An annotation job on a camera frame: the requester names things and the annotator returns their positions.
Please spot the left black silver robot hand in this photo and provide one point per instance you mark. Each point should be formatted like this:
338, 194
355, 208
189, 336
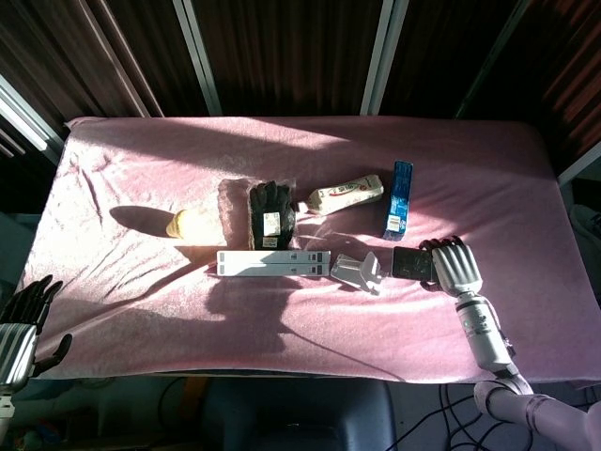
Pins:
16, 350

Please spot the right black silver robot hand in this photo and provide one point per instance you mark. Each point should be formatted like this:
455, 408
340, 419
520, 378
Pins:
457, 268

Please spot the black smartphone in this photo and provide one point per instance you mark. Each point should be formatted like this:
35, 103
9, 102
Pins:
413, 263

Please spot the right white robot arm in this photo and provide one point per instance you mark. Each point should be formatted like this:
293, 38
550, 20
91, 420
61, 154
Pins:
488, 338

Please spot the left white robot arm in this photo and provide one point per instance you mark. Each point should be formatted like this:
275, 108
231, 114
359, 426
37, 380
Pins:
4, 409

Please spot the dark robot base seat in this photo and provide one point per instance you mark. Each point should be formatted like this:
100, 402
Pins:
300, 413

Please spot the white plastic bracket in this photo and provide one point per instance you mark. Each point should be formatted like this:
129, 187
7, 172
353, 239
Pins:
357, 275

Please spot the blue carton box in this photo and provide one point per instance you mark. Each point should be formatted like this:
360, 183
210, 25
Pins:
398, 202

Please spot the white cream bottle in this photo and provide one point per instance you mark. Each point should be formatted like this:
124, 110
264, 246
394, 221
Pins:
345, 192

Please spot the pink fleece table cloth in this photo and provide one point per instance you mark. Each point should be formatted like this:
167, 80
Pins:
300, 338

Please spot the black gloves in plastic bag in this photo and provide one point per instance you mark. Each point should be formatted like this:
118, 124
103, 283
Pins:
272, 213

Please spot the small yellow toy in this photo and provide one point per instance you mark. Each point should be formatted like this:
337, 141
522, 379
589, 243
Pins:
176, 228

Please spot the aluminium frame rail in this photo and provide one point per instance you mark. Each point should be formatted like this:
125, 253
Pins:
580, 164
28, 117

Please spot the aluminium frame post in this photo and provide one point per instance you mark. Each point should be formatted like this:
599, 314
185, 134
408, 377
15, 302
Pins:
382, 56
493, 61
199, 56

